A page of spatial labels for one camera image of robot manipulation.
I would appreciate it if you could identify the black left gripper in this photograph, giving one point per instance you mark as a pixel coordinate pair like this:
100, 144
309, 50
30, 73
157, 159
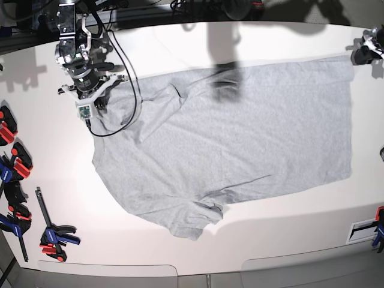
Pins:
360, 54

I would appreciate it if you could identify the grey T-shirt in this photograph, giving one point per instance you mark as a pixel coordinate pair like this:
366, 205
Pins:
198, 140

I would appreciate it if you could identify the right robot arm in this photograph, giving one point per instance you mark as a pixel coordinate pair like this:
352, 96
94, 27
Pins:
91, 77

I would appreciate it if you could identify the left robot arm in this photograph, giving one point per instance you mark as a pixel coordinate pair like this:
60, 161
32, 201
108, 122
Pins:
373, 39

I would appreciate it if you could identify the red black clamp top left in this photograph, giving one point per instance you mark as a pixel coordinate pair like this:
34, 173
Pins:
8, 126

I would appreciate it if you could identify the dark object at right edge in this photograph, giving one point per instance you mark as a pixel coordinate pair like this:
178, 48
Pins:
381, 153

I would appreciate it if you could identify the blue red clamp middle left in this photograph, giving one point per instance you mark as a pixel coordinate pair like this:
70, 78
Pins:
17, 167

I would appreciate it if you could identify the blue red clamp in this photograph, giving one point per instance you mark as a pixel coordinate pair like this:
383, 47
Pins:
17, 167
18, 220

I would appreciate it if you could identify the blue red clamp lower left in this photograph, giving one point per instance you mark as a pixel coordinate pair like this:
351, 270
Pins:
18, 220

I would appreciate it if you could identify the blue bar clamp lying flat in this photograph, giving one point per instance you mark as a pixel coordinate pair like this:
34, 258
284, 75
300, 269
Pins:
54, 237

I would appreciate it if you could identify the blue clamp at right edge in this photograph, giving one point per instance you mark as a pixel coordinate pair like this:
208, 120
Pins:
378, 241

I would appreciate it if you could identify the white label sticker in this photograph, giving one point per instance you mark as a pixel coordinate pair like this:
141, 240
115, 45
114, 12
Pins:
362, 231

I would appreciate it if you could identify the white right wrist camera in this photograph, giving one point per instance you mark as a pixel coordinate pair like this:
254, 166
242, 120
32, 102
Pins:
85, 111

